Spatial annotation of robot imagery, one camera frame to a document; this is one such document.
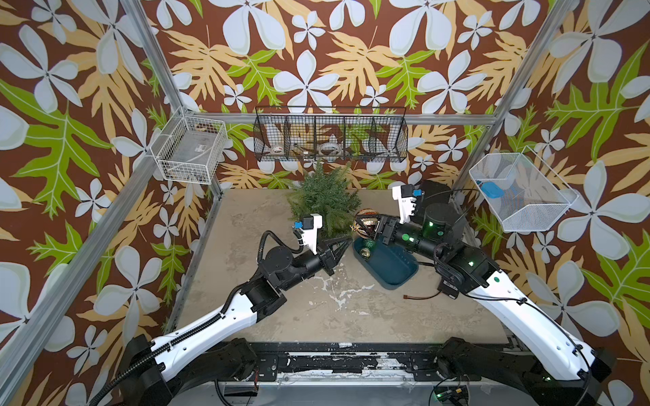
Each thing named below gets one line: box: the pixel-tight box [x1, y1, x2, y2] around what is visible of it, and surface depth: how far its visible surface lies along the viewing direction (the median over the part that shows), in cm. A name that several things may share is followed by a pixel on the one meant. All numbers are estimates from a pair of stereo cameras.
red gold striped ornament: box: [352, 208, 380, 240], surface depth 60 cm
